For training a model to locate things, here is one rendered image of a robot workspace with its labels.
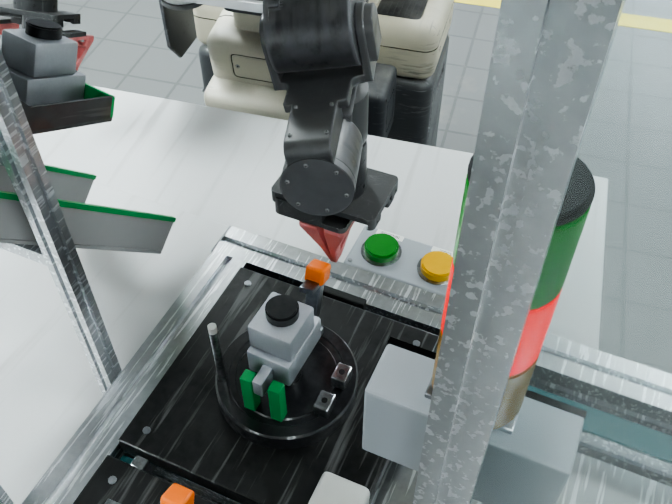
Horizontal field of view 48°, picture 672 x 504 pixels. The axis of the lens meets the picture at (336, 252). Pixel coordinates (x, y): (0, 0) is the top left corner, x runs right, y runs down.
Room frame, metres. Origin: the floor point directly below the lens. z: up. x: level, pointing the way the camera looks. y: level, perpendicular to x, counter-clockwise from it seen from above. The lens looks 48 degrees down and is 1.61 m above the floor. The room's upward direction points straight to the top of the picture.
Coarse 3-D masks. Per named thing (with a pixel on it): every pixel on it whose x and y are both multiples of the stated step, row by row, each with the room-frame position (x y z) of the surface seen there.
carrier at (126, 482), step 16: (112, 464) 0.32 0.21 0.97; (128, 464) 0.32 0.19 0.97; (96, 480) 0.31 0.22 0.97; (112, 480) 0.31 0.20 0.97; (128, 480) 0.31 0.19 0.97; (144, 480) 0.31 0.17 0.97; (160, 480) 0.31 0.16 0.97; (80, 496) 0.29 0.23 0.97; (96, 496) 0.29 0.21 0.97; (112, 496) 0.29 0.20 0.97; (128, 496) 0.29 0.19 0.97; (144, 496) 0.29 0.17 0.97; (160, 496) 0.29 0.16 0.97
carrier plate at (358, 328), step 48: (240, 288) 0.53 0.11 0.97; (288, 288) 0.53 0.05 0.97; (192, 336) 0.47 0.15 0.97; (384, 336) 0.47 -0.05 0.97; (432, 336) 0.47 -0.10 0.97; (192, 384) 0.41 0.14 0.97; (144, 432) 0.35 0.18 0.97; (192, 432) 0.35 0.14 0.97; (336, 432) 0.35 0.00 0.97; (192, 480) 0.31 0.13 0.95; (240, 480) 0.31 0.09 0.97; (288, 480) 0.31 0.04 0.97
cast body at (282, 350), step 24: (264, 312) 0.41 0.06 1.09; (288, 312) 0.40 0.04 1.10; (312, 312) 0.41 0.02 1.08; (264, 336) 0.39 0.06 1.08; (288, 336) 0.38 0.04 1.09; (312, 336) 0.41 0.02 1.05; (264, 360) 0.38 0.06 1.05; (288, 360) 0.38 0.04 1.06; (264, 384) 0.36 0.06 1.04; (288, 384) 0.37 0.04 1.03
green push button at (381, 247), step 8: (368, 240) 0.60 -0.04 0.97; (376, 240) 0.60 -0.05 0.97; (384, 240) 0.60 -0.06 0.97; (392, 240) 0.60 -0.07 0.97; (368, 248) 0.59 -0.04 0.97; (376, 248) 0.59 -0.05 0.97; (384, 248) 0.59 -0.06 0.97; (392, 248) 0.59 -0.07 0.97; (368, 256) 0.58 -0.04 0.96; (376, 256) 0.58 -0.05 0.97; (384, 256) 0.58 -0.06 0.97; (392, 256) 0.58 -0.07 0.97
